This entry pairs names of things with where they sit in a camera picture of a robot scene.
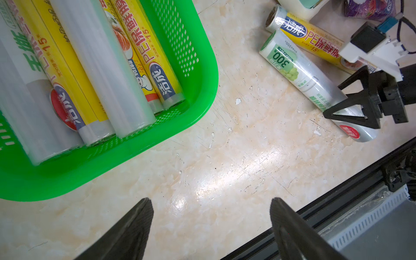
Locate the green plastic basket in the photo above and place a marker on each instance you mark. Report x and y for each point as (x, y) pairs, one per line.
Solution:
(183, 38)

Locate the clear white-label wrap roll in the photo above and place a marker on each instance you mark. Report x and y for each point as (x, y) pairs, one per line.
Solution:
(26, 97)

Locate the mint green toaster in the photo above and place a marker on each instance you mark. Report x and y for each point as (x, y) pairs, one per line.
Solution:
(303, 9)

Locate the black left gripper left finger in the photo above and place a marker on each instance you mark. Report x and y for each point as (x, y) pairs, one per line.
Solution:
(125, 240)

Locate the short yellow wrap roll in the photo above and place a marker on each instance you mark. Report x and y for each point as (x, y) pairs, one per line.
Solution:
(82, 110)

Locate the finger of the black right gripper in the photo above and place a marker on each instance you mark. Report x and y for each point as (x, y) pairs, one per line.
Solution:
(367, 100)

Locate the yellow red wrap roll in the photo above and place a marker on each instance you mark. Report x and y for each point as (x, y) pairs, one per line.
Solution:
(313, 39)

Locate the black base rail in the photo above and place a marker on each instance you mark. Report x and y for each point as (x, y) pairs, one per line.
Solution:
(321, 210)

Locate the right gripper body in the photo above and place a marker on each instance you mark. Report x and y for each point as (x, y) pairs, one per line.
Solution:
(389, 97)

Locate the green-label wrap roll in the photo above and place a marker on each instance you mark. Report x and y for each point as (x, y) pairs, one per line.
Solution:
(290, 62)

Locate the white slotted cable duct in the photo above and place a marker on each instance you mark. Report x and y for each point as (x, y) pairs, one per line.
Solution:
(354, 223)

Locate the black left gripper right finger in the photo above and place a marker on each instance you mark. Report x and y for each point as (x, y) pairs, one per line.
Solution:
(295, 239)

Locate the purple Fox's candy bag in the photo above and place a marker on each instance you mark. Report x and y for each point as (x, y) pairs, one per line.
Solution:
(376, 10)

